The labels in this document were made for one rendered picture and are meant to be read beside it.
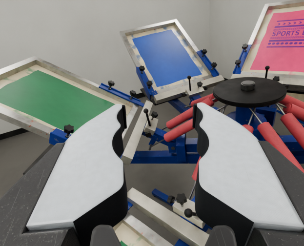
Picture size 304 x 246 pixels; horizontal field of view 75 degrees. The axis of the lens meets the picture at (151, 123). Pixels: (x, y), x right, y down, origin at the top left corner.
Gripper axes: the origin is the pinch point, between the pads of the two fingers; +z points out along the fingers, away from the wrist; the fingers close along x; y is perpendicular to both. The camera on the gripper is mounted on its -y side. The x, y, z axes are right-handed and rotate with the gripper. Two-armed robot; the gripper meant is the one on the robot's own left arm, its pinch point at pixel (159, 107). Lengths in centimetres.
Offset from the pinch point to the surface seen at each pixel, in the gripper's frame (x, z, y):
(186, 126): 14, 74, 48
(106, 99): -35, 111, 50
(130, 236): -12, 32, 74
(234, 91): 36, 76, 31
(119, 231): -17, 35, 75
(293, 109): 59, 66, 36
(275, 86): 54, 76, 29
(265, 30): 91, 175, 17
